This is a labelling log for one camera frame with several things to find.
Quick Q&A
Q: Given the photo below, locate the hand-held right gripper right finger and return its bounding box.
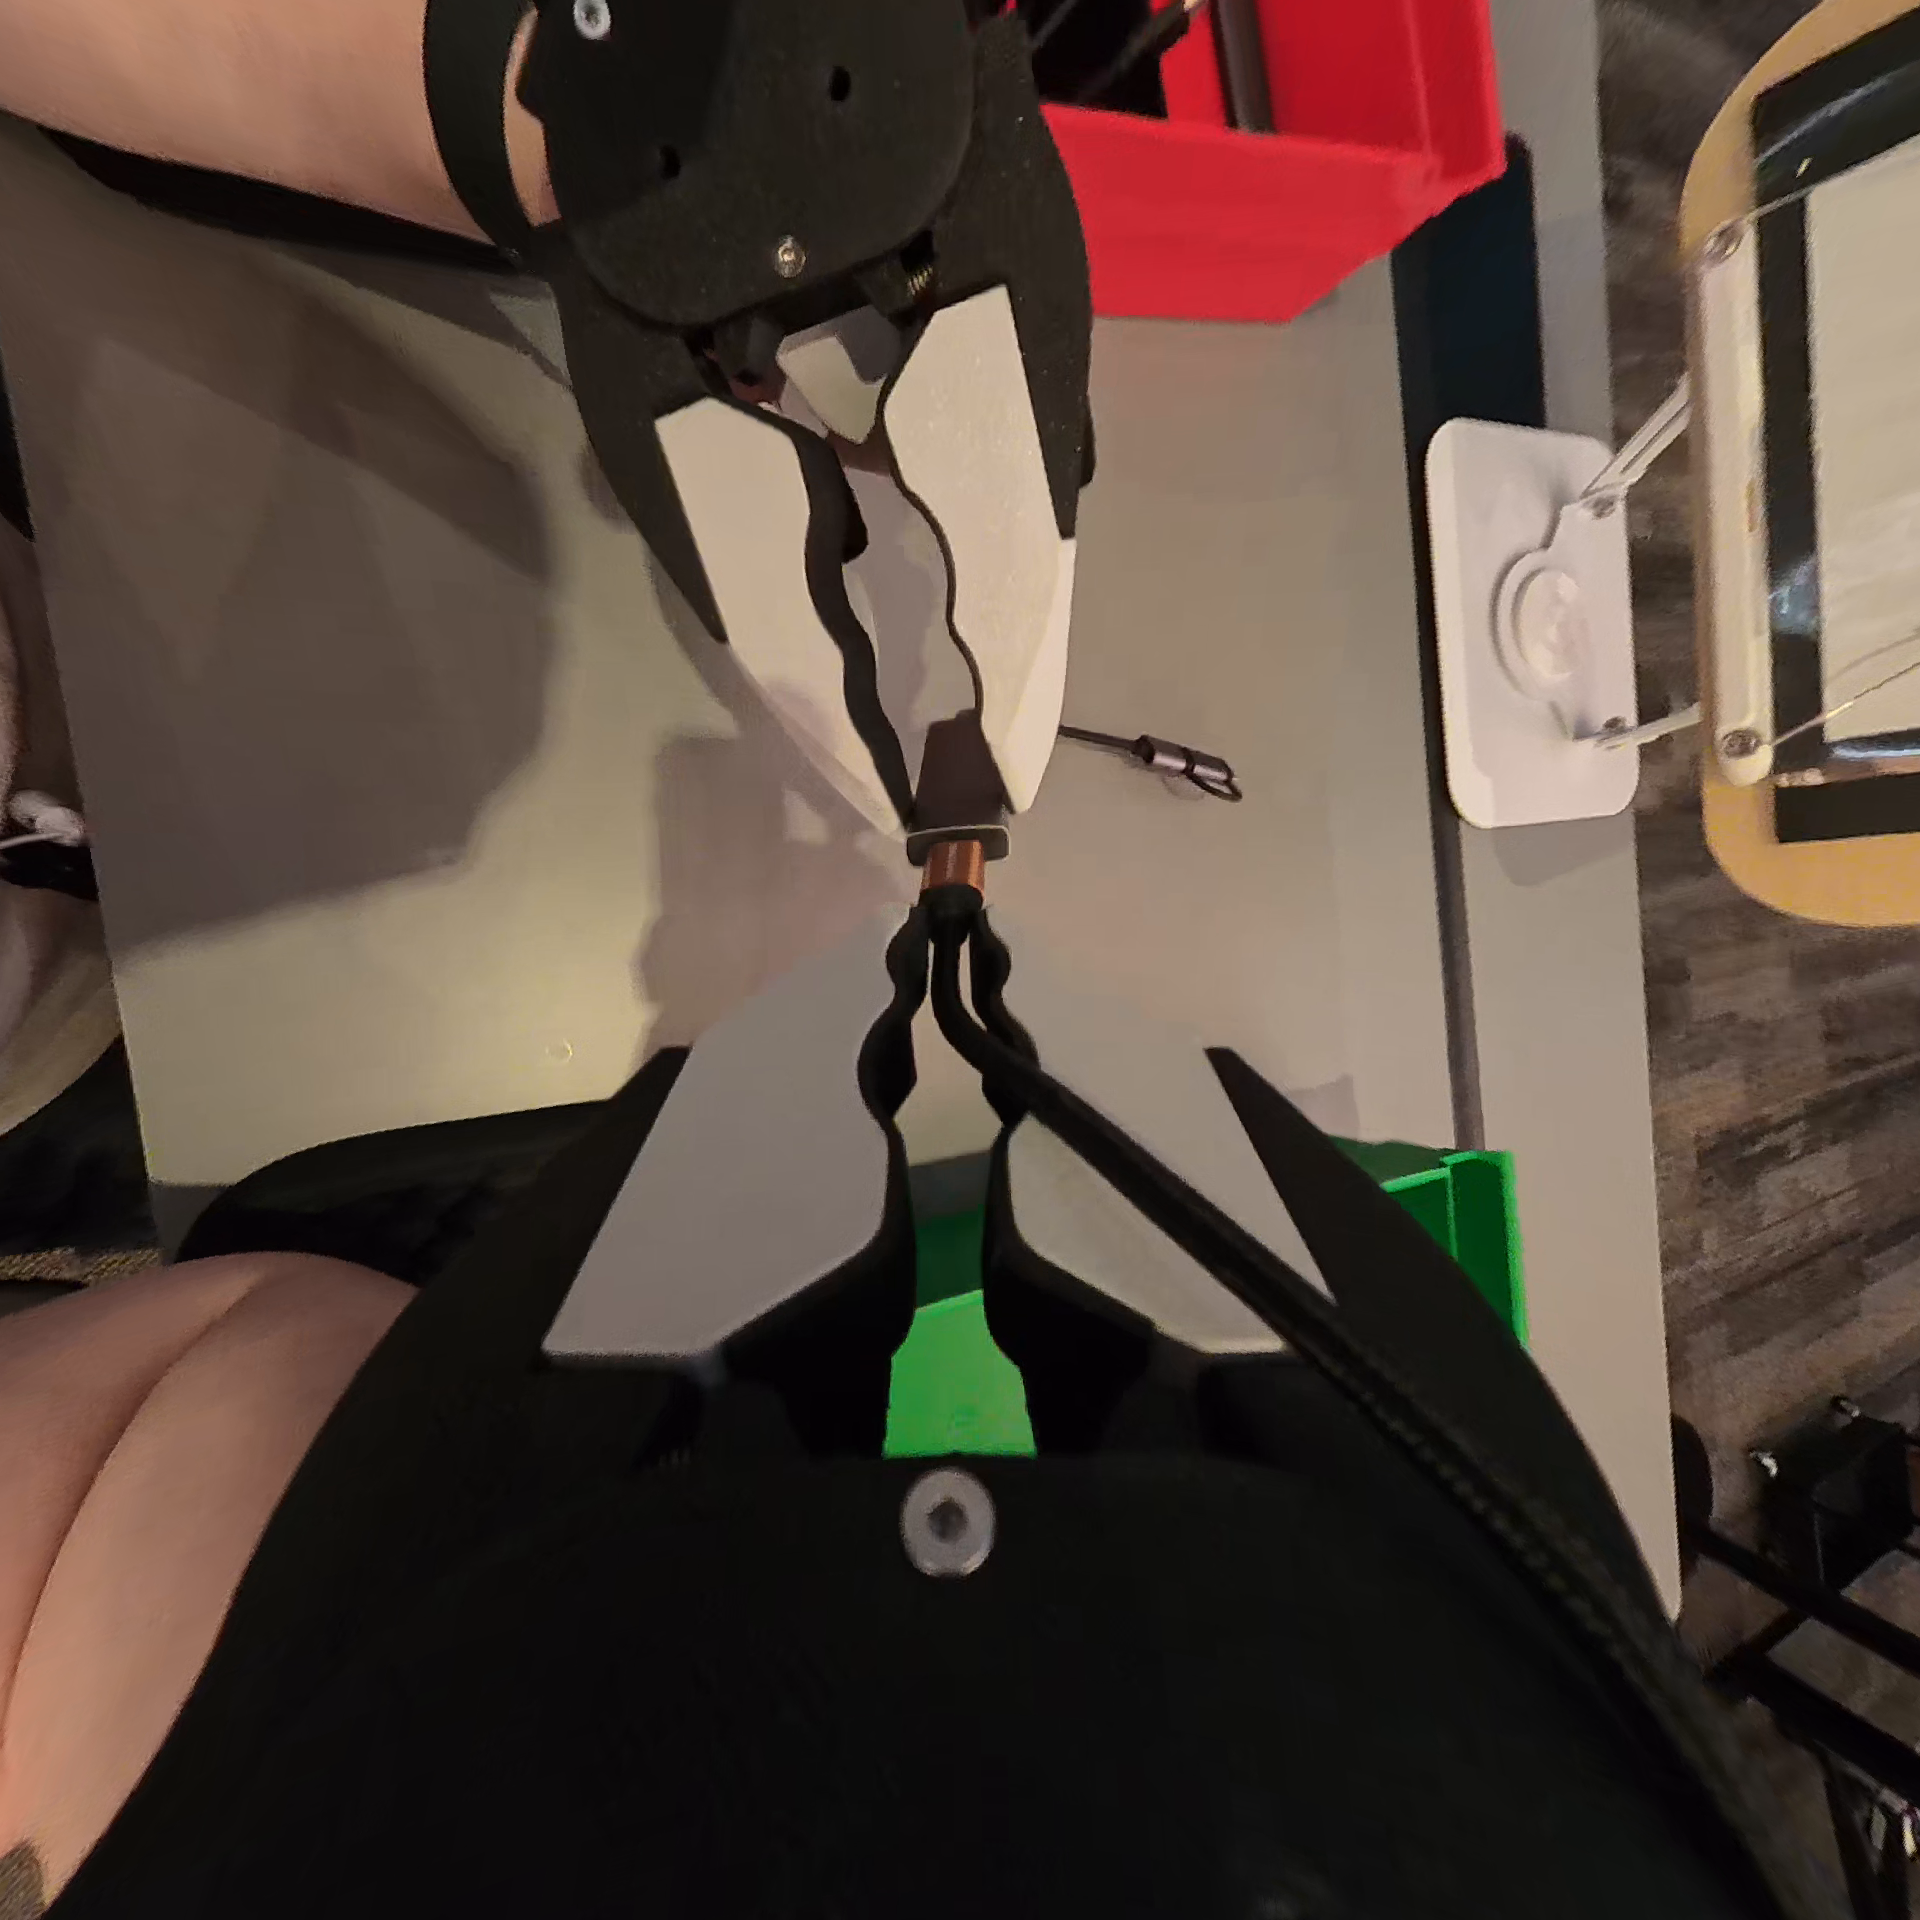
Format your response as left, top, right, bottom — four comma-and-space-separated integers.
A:
938, 897, 1343, 1430

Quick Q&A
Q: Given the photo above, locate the black cable with copper plug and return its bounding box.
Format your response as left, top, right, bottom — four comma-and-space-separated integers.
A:
915, 838, 1802, 1920

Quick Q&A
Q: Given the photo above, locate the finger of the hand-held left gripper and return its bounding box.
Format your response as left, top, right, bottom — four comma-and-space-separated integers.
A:
885, 286, 1085, 818
653, 403, 922, 837

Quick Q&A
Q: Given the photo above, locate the person's left forearm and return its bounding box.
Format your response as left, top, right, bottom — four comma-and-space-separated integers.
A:
0, 0, 519, 257

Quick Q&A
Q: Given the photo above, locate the grey usb hub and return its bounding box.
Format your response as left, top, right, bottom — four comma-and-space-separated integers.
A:
907, 721, 1010, 868

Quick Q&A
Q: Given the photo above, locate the white sign stand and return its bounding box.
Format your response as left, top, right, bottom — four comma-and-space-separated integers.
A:
1424, 369, 1711, 829

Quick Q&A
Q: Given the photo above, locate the black wire cart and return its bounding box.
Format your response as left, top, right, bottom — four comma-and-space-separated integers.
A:
1670, 1395, 1920, 1920

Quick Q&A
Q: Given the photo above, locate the red plastic bin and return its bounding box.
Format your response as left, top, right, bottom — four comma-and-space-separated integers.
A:
1035, 0, 1509, 324

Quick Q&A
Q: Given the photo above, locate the person's pale clothing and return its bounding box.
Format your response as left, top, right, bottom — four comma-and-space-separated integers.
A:
0, 509, 128, 1143

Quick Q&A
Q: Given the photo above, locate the wooden instruction sign board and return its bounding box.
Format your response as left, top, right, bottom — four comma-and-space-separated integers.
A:
1680, 0, 1920, 932

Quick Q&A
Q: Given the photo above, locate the green plastic bin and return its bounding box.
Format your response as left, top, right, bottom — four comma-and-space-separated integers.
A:
885, 1132, 1524, 1465

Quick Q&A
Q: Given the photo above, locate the person's bare leg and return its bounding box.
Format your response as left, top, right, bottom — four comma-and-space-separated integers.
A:
0, 1252, 422, 1920

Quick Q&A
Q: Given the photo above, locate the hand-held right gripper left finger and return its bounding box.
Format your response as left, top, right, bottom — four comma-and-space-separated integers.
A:
539, 897, 939, 1419

